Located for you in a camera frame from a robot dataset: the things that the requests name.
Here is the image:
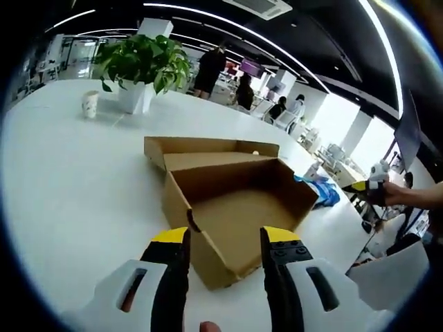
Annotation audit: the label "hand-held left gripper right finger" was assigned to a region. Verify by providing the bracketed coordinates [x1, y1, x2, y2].
[260, 226, 388, 332]

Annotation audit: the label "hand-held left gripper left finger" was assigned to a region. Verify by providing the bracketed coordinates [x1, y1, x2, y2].
[62, 226, 191, 332]

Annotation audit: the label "blue tissue pack soft item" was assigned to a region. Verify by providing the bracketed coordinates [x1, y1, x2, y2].
[309, 179, 342, 210]

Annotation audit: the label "brown cardboard shoe box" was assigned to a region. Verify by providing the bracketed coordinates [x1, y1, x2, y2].
[144, 136, 320, 291]

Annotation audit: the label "person's right hand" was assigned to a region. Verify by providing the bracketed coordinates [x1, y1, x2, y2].
[368, 181, 406, 208]

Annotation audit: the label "large dark monitor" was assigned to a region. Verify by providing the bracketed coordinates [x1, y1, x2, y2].
[394, 91, 422, 170]

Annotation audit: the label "white chair back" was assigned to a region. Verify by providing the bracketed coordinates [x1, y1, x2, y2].
[347, 240, 431, 311]

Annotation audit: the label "white office chair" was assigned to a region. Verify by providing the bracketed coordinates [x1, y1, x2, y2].
[273, 112, 298, 131]

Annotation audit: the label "purple screen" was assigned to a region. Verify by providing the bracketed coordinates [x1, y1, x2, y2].
[241, 57, 264, 77]

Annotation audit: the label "white paper cup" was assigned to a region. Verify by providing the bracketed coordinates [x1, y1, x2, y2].
[82, 90, 100, 119]

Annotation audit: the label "green potted plant white pot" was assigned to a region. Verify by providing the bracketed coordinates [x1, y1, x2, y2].
[93, 33, 191, 114]

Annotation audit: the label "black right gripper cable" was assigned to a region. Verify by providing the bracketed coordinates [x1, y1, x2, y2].
[370, 205, 388, 239]

